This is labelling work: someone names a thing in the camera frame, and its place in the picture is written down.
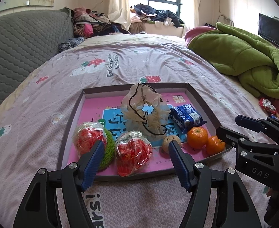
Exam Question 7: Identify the green fleece blanket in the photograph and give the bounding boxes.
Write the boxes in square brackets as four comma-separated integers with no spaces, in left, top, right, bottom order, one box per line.
[187,22,279,100]

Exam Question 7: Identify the small tangerine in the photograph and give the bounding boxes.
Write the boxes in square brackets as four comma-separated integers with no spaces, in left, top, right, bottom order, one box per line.
[206,135,226,155]

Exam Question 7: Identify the grey quilted headboard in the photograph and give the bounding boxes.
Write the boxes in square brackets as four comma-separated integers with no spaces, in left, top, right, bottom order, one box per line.
[0,8,74,119]

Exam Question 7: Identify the cream curtain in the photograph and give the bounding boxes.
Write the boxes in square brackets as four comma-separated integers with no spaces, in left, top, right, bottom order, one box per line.
[108,0,131,30]
[192,0,203,29]

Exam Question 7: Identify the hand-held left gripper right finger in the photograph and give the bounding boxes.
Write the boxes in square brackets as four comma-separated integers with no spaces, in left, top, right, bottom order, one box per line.
[168,140,262,228]

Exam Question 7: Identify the black wall television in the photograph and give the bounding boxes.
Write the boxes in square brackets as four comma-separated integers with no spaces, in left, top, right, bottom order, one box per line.
[258,13,279,53]

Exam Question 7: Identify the red candy wrapper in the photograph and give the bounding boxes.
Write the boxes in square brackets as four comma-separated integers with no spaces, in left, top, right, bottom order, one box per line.
[259,97,276,113]

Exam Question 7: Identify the green fuzzy hair ring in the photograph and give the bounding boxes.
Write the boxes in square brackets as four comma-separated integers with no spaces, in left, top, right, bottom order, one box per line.
[98,127,116,171]

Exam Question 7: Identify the large red snack pack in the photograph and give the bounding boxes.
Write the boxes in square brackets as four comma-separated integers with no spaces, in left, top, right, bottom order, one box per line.
[115,131,153,178]

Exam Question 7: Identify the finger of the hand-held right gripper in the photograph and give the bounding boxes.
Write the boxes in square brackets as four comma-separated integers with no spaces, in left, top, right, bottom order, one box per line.
[235,115,279,145]
[215,126,279,153]

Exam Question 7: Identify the blue biscuit packet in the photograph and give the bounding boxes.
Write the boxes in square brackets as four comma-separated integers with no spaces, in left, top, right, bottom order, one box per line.
[170,104,207,134]

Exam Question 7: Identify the pile of dark clothes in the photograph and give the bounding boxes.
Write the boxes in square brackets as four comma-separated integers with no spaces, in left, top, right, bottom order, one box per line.
[130,3,185,28]

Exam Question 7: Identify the cream organza scrunchie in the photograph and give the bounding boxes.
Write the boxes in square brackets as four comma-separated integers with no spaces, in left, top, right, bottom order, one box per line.
[120,83,171,138]

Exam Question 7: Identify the beige bed sheet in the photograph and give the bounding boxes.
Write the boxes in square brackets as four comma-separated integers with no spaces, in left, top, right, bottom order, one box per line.
[2,32,186,129]

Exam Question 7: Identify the large tangerine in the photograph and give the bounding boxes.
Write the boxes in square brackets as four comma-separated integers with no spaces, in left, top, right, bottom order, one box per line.
[186,127,209,149]

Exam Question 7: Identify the small red snack pack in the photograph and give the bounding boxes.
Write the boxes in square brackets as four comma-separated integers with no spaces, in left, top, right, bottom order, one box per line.
[72,121,108,158]

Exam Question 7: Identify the pile of mixed clothes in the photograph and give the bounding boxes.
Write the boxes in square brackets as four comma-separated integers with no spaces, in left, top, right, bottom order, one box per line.
[70,7,130,38]

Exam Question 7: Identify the pink strawberry printed quilt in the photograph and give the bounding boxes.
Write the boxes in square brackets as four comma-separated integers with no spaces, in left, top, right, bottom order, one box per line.
[0,34,273,228]

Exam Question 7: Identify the walnut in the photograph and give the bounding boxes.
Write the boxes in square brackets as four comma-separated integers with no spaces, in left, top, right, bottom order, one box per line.
[163,135,181,153]

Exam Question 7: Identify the grey cardboard box tray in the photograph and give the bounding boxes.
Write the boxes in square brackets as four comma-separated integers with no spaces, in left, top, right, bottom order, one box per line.
[56,83,232,181]

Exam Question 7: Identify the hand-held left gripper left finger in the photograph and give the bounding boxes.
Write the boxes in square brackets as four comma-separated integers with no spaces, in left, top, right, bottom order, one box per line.
[12,140,106,228]

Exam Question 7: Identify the dark patterned cloth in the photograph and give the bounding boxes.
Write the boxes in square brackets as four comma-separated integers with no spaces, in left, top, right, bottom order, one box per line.
[58,37,85,53]

